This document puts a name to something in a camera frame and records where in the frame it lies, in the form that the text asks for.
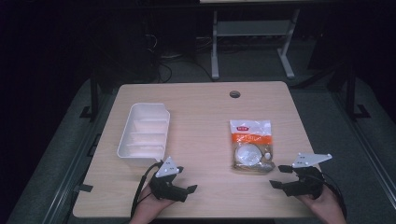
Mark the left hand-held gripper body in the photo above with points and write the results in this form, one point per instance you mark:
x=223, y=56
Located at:
x=166, y=186

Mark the orange and white snack packet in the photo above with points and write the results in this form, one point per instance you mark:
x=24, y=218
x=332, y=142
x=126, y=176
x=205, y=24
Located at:
x=252, y=146

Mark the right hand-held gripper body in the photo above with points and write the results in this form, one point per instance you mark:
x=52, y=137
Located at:
x=306, y=183

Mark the white metal desk frame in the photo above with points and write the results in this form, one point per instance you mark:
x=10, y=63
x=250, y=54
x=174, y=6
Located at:
x=252, y=28

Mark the white divided plastic bin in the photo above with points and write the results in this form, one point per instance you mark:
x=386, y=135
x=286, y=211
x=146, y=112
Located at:
x=144, y=133

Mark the person's left hand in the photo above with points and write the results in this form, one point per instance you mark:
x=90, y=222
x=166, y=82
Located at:
x=149, y=207

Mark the black table edge clip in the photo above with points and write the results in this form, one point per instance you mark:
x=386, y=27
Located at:
x=84, y=188

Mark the black metal stand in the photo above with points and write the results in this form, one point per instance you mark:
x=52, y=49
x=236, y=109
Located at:
x=93, y=99
x=351, y=96

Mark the person's right hand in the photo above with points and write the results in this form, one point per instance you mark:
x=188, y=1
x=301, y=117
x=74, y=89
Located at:
x=323, y=207

